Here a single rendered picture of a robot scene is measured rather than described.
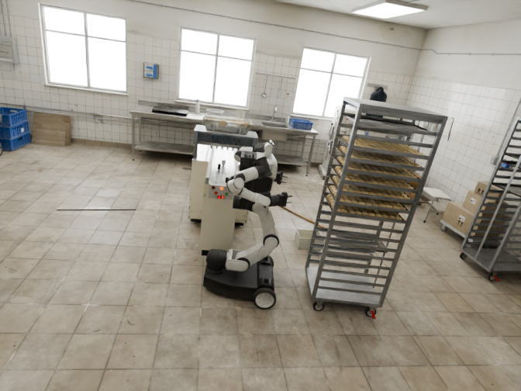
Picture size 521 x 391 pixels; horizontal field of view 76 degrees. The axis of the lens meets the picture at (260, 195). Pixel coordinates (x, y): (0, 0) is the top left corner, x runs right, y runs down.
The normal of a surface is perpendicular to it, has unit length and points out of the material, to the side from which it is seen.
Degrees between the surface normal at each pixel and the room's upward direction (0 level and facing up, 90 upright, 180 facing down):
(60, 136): 67
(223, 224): 90
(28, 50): 90
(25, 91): 90
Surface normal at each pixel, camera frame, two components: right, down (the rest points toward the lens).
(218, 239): 0.08, 0.39
